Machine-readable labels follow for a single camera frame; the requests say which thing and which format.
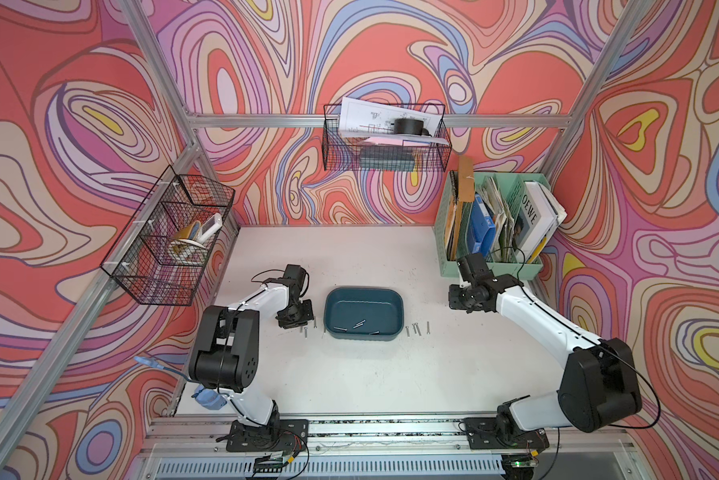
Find teal plastic storage box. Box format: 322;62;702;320
323;286;405;341

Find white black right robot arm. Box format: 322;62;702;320
449;275;643;447

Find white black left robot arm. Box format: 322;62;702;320
187;264;314;457

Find blue binder in organizer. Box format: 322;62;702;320
467;194;497;256

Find green plastic file organizer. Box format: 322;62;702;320
433;172;549;281

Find white book in organizer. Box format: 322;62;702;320
513;181;567;263

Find white tube in left basket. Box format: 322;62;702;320
194;213;222;245

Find brown cardboard folder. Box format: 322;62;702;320
449;156;475;260

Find white paper sheets in basket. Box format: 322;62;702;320
337;97;449;146

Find aluminium rear cross bar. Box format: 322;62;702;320
184;112;577;129

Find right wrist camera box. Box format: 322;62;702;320
457;253;493;285

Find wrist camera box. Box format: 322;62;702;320
281;264;308;296
457;253;493;285

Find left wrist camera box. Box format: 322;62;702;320
281;264;308;296

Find black wire basket left wall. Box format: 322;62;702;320
100;166;235;306

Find black wire basket wall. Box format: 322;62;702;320
321;100;451;172
100;166;235;306

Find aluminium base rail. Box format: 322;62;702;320
125;413;655;479

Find black wire basket rear wall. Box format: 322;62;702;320
321;100;451;172

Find aluminium frame post right rear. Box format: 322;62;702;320
541;0;653;180

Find aluminium frame post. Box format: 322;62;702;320
118;0;240;235
541;0;653;180

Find aluminium frame post left rear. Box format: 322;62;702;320
118;0;240;235

